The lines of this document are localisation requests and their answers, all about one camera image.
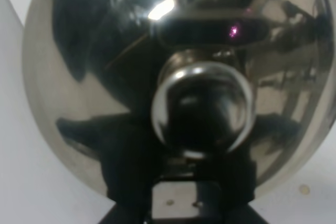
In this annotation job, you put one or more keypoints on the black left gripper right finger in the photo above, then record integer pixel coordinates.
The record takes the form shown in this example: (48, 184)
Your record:
(241, 214)

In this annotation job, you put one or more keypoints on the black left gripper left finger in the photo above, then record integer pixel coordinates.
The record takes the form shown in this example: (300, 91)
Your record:
(119, 214)

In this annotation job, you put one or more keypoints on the stainless steel teapot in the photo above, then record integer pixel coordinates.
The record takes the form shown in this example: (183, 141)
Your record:
(177, 106)

